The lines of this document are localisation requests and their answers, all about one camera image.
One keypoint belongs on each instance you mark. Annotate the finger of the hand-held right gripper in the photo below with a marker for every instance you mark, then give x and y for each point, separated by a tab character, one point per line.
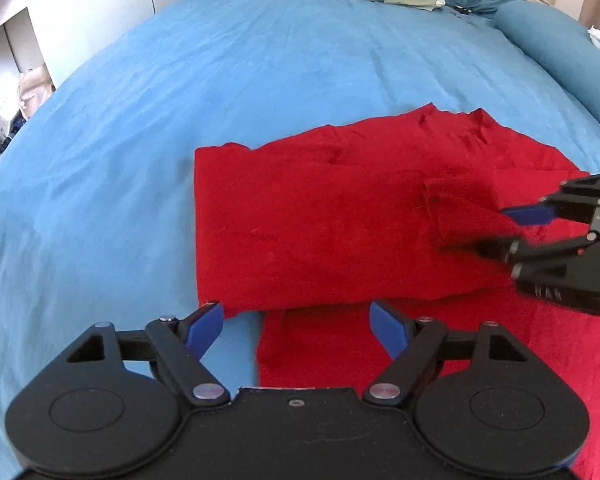
500	250
529	215

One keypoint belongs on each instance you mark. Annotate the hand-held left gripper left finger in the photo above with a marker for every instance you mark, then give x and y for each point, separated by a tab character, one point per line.
203	329

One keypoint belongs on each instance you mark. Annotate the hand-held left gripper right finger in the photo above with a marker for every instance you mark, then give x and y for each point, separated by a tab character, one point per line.
386	329

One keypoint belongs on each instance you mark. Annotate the red garment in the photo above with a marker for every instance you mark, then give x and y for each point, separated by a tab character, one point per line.
330	220

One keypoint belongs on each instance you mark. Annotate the blue bolster cushion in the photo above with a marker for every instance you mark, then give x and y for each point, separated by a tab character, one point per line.
555	50

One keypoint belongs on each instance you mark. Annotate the blue bed sheet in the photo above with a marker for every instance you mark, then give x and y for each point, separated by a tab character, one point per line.
130	135

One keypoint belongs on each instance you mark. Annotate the beige bag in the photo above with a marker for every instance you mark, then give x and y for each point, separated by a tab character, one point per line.
32	91

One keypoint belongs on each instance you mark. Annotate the white shelf unit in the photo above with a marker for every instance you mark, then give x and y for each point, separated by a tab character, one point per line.
7	35

